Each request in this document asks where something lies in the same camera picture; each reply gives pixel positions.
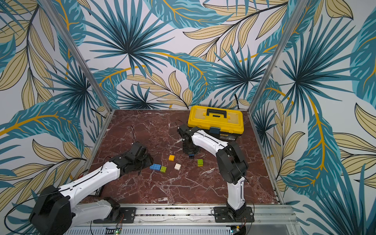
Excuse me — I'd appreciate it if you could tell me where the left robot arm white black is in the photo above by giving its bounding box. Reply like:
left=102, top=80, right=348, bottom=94
left=29, top=142, right=153, bottom=235

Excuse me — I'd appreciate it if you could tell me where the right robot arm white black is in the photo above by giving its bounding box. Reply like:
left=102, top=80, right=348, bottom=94
left=177, top=124, right=248, bottom=220

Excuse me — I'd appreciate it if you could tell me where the blue 2x4 lego brick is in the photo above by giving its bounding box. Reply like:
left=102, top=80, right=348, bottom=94
left=149, top=164, right=162, bottom=171

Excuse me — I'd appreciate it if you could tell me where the yellow black toolbox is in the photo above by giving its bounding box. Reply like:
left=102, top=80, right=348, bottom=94
left=188, top=106, right=244, bottom=142

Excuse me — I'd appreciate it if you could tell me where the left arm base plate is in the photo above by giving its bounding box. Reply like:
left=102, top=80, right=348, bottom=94
left=93, top=207, right=136, bottom=224

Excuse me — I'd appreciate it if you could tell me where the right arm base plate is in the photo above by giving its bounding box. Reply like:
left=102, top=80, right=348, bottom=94
left=213, top=206, right=255, bottom=223

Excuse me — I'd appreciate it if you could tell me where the aluminium front rail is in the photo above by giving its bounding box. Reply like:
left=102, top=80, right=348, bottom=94
left=67, top=204, right=303, bottom=235

